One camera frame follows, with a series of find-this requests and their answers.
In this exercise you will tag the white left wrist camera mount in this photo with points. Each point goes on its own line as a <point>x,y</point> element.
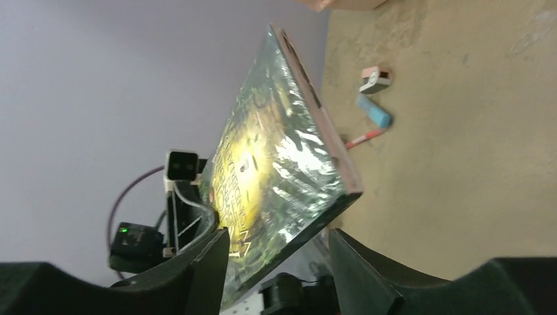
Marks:
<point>182,166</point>

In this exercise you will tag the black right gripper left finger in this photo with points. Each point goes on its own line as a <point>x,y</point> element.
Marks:
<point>190,283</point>

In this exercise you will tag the green wonderland book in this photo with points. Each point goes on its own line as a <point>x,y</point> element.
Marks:
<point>280,172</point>

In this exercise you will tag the aluminium rail base frame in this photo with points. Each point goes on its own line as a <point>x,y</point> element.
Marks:
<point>289,294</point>

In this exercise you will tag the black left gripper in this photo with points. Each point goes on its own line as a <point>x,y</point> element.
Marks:
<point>137,248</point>

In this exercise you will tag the translucent orange plastic box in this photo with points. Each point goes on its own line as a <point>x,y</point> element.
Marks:
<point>347,5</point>

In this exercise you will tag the red pen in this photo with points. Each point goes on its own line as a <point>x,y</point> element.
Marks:
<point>363,138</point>

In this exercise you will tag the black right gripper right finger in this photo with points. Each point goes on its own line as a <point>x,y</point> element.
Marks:
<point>368,282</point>

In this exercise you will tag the blue highlighter marker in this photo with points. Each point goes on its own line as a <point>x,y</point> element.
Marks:
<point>376,114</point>

